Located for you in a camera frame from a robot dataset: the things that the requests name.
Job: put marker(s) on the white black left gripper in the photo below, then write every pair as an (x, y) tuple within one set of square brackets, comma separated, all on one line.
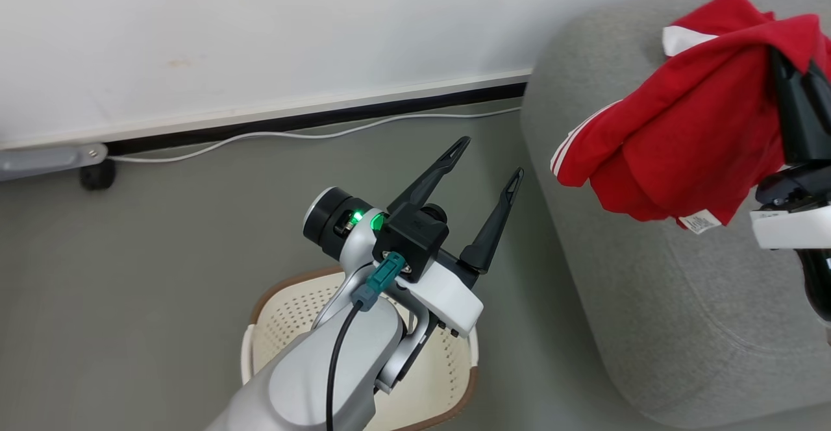
[(449, 298)]

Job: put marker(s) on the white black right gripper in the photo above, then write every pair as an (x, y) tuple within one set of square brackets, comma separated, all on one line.
[(795, 226)]

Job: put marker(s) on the red and white garment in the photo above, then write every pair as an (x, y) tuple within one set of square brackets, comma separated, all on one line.
[(688, 132)]

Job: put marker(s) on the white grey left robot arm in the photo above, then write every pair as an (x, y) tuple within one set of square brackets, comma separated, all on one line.
[(298, 379)]

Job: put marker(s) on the grey fabric sofa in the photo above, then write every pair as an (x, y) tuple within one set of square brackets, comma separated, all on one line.
[(649, 301)]

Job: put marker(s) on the white baseboard strip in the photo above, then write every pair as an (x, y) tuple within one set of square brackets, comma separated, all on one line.
[(324, 108)]

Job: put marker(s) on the white perforated basket brown rim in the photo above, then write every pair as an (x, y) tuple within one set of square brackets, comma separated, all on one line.
[(279, 314)]

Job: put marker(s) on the black caster wheel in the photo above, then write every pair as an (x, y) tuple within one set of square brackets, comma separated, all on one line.
[(97, 174)]

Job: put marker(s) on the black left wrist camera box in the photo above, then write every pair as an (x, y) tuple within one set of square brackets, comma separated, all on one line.
[(415, 239)]

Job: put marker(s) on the grey metal angled bracket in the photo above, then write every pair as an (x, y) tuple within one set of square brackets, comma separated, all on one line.
[(45, 160)]

